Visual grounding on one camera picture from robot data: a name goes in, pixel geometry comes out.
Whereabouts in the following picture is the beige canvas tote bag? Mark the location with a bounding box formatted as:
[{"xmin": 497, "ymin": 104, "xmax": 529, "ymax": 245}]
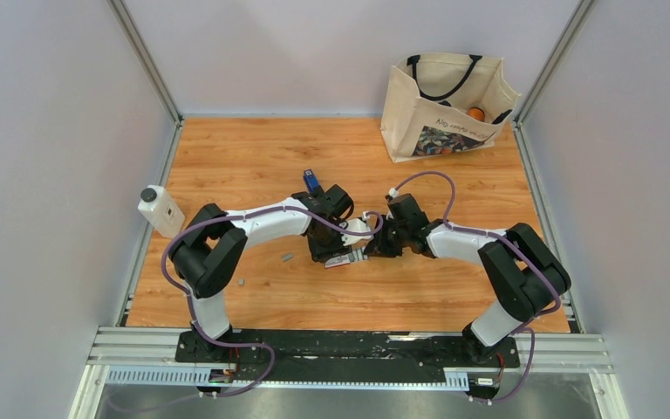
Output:
[{"xmin": 380, "ymin": 53, "xmax": 521, "ymax": 162}]

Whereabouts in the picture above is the white bottle black cap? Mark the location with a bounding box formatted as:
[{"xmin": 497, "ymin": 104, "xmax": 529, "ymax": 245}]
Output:
[{"xmin": 137, "ymin": 185, "xmax": 186, "ymax": 238}]

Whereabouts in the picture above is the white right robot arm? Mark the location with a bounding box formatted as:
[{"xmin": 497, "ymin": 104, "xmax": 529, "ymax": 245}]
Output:
[{"xmin": 364, "ymin": 194, "xmax": 571, "ymax": 366}]

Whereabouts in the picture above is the slotted white cable duct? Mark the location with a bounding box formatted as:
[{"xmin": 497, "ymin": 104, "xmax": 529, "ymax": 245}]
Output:
[{"xmin": 105, "ymin": 367, "xmax": 469, "ymax": 391}]

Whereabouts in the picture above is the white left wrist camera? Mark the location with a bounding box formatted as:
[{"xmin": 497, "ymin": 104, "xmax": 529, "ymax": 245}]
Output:
[{"xmin": 339, "ymin": 216, "xmax": 373, "ymax": 245}]

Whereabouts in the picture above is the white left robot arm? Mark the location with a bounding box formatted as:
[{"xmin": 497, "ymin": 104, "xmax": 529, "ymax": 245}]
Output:
[{"xmin": 163, "ymin": 185, "xmax": 354, "ymax": 362}]

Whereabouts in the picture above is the orange ball in bag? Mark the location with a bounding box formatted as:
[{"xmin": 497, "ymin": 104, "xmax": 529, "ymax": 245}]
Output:
[{"xmin": 467, "ymin": 107, "xmax": 485, "ymax": 122}]

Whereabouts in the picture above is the blue black stapler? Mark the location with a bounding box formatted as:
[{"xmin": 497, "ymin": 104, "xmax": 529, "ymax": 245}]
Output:
[{"xmin": 303, "ymin": 169, "xmax": 323, "ymax": 196}]

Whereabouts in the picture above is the red white staple box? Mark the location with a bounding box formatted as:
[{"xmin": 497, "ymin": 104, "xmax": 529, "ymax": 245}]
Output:
[{"xmin": 325, "ymin": 248, "xmax": 368, "ymax": 269}]

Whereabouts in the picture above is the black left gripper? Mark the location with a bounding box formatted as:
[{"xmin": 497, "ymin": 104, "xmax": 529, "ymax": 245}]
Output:
[{"xmin": 308, "ymin": 218, "xmax": 353, "ymax": 264}]

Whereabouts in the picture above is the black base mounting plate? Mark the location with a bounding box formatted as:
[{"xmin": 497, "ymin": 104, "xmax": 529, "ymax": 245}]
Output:
[{"xmin": 174, "ymin": 329, "xmax": 520, "ymax": 383}]

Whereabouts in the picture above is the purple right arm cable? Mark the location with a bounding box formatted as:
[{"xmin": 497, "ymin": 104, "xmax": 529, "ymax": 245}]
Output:
[{"xmin": 389, "ymin": 170, "xmax": 563, "ymax": 404}]

